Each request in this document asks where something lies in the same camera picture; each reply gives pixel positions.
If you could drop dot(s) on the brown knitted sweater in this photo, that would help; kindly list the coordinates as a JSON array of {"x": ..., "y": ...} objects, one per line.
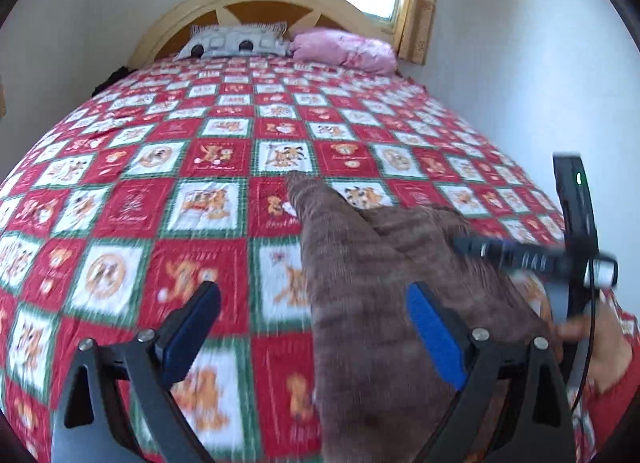
[{"x": 378, "y": 394}]

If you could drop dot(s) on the pink pillow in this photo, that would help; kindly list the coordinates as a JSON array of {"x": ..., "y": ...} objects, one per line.
[{"x": 344, "y": 49}]

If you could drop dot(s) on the red patchwork teddy bedspread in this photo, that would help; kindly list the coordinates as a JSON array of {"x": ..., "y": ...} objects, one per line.
[{"x": 174, "y": 176}]

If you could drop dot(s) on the person's right hand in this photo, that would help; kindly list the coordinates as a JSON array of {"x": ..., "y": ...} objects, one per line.
[{"x": 614, "y": 365}]

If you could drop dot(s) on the grey patterned pillow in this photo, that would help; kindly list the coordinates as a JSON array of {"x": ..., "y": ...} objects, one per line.
[{"x": 254, "y": 39}]

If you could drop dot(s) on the cream wooden headboard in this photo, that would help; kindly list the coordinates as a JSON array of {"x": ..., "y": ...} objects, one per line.
[{"x": 169, "y": 33}]

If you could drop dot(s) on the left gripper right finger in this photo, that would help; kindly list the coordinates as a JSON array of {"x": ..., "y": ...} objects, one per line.
[{"x": 534, "y": 424}]

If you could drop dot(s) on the back window right curtain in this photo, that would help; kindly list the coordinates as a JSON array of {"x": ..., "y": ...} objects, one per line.
[{"x": 412, "y": 30}]

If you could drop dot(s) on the black item beside bed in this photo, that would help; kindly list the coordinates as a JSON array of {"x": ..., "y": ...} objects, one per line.
[{"x": 116, "y": 76}]

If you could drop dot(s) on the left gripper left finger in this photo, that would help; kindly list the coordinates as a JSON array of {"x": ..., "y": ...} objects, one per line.
[{"x": 92, "y": 424}]

